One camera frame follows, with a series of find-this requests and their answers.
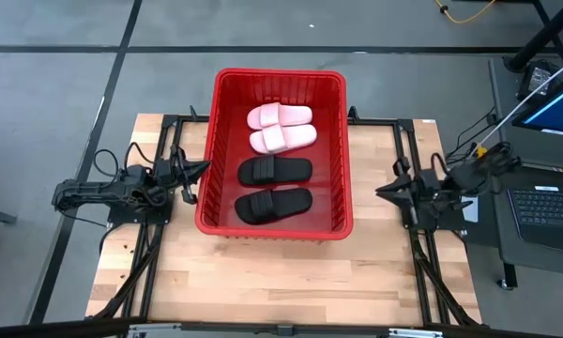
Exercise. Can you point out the black tripod stand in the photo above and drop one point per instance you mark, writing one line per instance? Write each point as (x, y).
(539, 40)

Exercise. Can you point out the white paper tag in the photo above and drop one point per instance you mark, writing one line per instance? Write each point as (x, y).
(471, 212)

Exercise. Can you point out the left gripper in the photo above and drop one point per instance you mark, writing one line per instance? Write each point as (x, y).
(169, 177)

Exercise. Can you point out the black slide sandal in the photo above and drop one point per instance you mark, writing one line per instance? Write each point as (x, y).
(273, 206)
(274, 170)

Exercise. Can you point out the computer monitor blue screen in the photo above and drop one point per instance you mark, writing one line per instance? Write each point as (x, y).
(558, 112)

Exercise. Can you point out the black laptop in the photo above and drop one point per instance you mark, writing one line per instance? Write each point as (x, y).
(549, 211)

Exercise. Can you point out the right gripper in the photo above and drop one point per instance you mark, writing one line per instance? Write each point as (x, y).
(424, 195)

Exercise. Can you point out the pink slide sandal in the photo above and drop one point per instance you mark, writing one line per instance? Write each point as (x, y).
(279, 116)
(281, 138)

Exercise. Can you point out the red plastic bin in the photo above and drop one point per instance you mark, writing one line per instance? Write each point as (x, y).
(225, 211)

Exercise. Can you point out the silver metal bracket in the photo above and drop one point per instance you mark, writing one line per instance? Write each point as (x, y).
(415, 333)
(145, 329)

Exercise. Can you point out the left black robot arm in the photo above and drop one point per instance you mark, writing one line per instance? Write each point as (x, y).
(89, 192)

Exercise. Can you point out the black power adapter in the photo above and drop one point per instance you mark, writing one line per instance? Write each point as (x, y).
(537, 77)

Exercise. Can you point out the black aluminium frame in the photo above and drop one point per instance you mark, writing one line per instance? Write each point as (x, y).
(406, 126)

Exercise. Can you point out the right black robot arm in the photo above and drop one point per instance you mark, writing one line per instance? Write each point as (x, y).
(464, 176)

